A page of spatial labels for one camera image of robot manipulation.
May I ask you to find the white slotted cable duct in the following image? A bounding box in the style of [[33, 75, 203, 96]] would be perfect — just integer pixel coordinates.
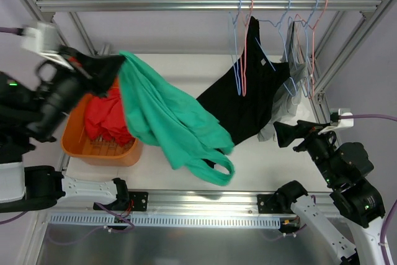
[[48, 212, 281, 230]]

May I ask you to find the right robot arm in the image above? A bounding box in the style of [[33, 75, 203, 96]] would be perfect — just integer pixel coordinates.
[[268, 113, 396, 264]]

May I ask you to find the black tank top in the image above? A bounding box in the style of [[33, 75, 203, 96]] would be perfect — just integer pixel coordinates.
[[197, 17, 290, 145]]

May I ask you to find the red tank top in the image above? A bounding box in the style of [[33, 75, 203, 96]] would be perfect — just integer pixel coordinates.
[[84, 87, 134, 146]]

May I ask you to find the blue hanger under grey top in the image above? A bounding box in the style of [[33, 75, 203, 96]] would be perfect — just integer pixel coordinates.
[[293, 0, 316, 97]]

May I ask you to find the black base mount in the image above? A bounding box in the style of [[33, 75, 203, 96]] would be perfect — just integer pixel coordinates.
[[256, 194, 282, 214], [103, 191, 148, 213]]

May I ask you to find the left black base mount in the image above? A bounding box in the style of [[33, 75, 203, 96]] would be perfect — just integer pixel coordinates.
[[103, 191, 148, 213]]

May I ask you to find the aluminium hanging rail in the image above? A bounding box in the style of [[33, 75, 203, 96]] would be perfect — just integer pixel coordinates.
[[36, 0, 381, 12]]

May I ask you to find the green tank top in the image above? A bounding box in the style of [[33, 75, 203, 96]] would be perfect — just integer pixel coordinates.
[[118, 51, 235, 186]]

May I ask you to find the orange plastic basket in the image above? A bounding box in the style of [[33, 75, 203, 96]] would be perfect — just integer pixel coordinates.
[[61, 94, 143, 167]]

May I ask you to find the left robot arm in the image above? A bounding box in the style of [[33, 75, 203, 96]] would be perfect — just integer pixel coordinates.
[[1, 46, 130, 213]]

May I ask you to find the grey tank top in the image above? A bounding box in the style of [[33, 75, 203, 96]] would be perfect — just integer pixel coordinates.
[[257, 21, 307, 142]]

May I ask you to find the blue wire hanger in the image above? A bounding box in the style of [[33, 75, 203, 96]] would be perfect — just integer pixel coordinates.
[[228, 0, 242, 96]]

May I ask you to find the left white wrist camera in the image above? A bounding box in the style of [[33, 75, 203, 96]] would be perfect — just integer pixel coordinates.
[[21, 21, 73, 70]]

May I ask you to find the pink wire hanger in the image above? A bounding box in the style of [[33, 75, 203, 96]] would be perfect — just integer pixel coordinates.
[[294, 0, 329, 99], [241, 0, 254, 97]]

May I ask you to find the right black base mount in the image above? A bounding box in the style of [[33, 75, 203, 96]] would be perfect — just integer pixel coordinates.
[[256, 194, 282, 214]]

